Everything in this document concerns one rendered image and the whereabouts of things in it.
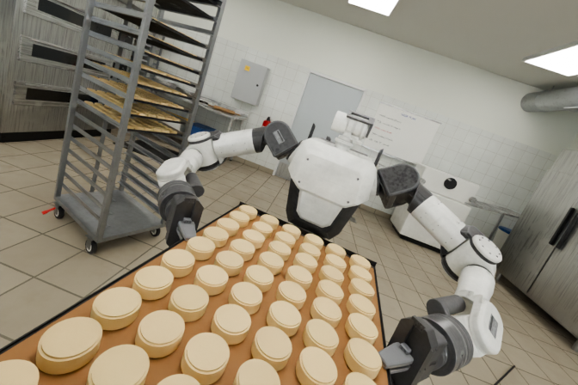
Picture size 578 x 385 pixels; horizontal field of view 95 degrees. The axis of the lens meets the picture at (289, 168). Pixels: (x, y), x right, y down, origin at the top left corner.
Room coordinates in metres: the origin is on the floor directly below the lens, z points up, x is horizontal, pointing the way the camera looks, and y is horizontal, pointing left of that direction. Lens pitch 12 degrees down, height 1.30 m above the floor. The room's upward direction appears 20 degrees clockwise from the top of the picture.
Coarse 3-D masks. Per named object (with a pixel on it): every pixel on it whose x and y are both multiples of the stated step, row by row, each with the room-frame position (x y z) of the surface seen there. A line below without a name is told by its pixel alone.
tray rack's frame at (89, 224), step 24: (216, 0) 1.88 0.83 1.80; (120, 48) 1.94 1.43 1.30; (144, 72) 2.13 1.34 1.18; (72, 96) 1.72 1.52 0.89; (72, 120) 1.74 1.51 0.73; (96, 168) 1.94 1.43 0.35; (96, 192) 1.96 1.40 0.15; (120, 192) 2.09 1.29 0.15; (72, 216) 1.60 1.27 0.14; (120, 216) 1.77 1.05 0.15; (144, 216) 1.88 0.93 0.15
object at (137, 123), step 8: (88, 104) 1.76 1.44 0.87; (96, 104) 1.82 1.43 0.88; (104, 104) 1.88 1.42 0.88; (104, 112) 1.66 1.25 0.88; (112, 112) 1.75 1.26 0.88; (136, 120) 1.74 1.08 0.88; (144, 120) 1.86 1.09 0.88; (152, 120) 1.92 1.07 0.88; (128, 128) 1.54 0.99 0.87; (136, 128) 1.59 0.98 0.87; (144, 128) 1.65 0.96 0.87; (152, 128) 1.73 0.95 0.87; (160, 128) 1.78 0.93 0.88; (168, 128) 1.85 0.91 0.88
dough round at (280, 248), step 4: (272, 244) 0.52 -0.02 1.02; (276, 244) 0.53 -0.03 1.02; (280, 244) 0.54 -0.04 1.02; (284, 244) 0.54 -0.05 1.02; (268, 248) 0.51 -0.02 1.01; (272, 248) 0.51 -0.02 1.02; (276, 248) 0.51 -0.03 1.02; (280, 248) 0.52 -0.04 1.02; (284, 248) 0.52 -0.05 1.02; (288, 248) 0.53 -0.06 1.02; (272, 252) 0.50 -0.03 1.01; (276, 252) 0.50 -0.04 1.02; (280, 252) 0.50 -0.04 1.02; (284, 252) 0.51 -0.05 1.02; (288, 252) 0.51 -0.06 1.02; (280, 256) 0.50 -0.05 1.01; (284, 256) 0.50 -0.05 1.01; (288, 256) 0.51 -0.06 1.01; (284, 260) 0.51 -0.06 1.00
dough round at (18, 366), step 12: (12, 360) 0.17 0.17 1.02; (24, 360) 0.18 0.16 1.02; (0, 372) 0.16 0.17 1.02; (12, 372) 0.17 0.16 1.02; (24, 372) 0.17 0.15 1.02; (36, 372) 0.17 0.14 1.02; (0, 384) 0.16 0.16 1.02; (12, 384) 0.16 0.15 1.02; (24, 384) 0.16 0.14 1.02; (36, 384) 0.17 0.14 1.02
